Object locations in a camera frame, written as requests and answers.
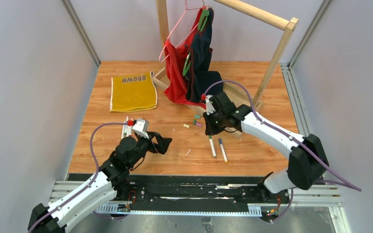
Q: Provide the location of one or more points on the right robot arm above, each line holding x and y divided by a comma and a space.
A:
306, 157

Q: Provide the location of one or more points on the yellow folded towel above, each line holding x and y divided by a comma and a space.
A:
133, 93

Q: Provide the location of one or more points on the white pen green cap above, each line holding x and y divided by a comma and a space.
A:
211, 142

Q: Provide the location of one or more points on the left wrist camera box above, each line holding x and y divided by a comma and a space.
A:
140, 128

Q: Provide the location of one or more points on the red garment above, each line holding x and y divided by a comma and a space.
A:
175, 60

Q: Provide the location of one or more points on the green hanger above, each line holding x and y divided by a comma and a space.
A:
200, 26

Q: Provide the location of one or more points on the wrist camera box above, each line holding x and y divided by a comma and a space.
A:
208, 105
140, 128

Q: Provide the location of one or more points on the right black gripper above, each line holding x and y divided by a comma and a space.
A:
212, 118

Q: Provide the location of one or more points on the wooden clothes rack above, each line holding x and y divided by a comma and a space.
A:
243, 47

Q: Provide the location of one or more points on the dark navy garment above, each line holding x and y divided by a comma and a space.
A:
198, 76

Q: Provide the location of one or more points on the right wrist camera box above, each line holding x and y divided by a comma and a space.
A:
208, 105

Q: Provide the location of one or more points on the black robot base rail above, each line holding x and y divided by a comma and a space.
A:
196, 195

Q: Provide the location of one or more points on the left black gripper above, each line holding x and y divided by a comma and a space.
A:
153, 143

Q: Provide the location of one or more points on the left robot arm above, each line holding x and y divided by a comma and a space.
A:
109, 182

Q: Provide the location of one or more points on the pink wire hanger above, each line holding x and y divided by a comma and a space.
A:
175, 19

